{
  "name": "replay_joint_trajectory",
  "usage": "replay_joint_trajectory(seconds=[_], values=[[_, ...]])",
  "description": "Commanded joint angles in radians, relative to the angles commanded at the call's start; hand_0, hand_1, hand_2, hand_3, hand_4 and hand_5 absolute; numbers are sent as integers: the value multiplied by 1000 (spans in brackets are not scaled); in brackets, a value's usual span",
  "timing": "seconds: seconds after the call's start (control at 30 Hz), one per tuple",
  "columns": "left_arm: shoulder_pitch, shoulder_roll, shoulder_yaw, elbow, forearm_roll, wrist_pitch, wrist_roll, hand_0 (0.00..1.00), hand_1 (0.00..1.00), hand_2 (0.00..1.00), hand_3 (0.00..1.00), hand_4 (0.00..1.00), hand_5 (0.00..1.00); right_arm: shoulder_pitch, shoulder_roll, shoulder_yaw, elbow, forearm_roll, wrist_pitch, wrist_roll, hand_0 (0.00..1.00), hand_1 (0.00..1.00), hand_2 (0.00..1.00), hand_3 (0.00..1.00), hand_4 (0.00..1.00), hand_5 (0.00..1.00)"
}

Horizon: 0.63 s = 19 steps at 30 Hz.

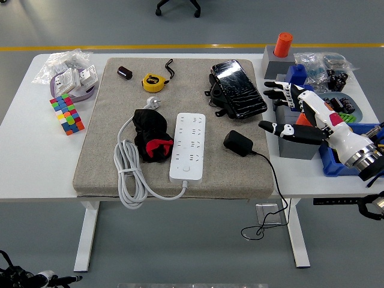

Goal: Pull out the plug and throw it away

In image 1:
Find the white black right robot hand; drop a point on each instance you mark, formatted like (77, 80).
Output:
(339, 135)

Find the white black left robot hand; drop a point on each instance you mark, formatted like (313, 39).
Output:
(45, 277)

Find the black power adapter plug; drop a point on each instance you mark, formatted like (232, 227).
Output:
(238, 143)

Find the white power strip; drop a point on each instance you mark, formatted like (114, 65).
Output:
(186, 168)

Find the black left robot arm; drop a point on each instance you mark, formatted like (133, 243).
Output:
(15, 276)

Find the green plastic pieces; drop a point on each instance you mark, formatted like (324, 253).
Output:
(348, 117)

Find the light blue plate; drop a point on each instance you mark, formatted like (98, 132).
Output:
(358, 111)

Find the black capacitors pile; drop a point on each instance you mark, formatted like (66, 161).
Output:
(345, 103)

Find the blue plastic bin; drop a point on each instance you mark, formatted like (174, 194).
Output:
(330, 168)

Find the orange cylinder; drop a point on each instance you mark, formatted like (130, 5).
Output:
(301, 120)
(284, 45)

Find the grey plastic block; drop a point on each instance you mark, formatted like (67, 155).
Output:
(285, 113)
(297, 150)
(282, 78)
(274, 67)

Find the bag of black capacitors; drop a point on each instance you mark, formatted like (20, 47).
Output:
(338, 79)

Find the white table leg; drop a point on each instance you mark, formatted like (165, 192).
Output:
(87, 234)
(297, 234)

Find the black table control panel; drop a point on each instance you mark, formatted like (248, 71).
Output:
(336, 201)

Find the clear bag of blue parts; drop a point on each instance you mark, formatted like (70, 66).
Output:
(313, 69)

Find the clear bag of metal parts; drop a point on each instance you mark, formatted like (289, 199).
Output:
(337, 61)

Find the metal floor plate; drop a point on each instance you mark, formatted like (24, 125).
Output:
(270, 214)

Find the black phone holder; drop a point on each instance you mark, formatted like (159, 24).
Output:
(214, 96)

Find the grey-brown fabric mat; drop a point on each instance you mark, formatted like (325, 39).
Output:
(96, 156)

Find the multicolour puzzle cube block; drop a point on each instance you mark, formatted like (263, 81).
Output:
(67, 115)

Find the black cloth with red patch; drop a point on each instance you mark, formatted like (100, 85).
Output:
(150, 126)

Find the purple band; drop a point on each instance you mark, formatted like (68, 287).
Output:
(87, 95)

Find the yellow tape measure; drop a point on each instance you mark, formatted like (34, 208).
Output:
(153, 82)

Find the white socket module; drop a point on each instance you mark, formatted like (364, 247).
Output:
(66, 80)
(89, 75)

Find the clear bag of white parts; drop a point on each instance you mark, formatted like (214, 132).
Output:
(60, 60)

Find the black office chair base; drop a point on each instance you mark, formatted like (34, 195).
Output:
(159, 11)

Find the dark brown cylinder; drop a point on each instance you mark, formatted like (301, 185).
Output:
(124, 73)

